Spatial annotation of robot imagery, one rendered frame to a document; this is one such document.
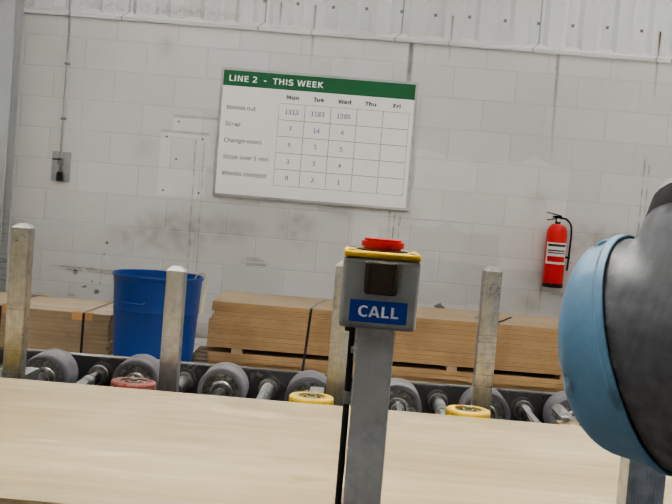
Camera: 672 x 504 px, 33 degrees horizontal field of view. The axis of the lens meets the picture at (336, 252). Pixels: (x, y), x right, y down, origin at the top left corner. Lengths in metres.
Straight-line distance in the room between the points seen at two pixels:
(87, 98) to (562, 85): 3.47
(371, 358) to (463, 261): 7.24
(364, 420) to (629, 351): 0.53
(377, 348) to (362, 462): 0.11
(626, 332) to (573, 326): 0.03
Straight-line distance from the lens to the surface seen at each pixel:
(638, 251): 0.58
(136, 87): 8.43
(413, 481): 1.51
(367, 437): 1.05
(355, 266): 1.01
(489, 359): 2.15
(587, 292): 0.57
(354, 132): 8.22
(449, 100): 8.27
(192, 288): 6.68
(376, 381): 1.04
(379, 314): 1.01
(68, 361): 2.66
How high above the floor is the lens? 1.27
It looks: 3 degrees down
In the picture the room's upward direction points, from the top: 5 degrees clockwise
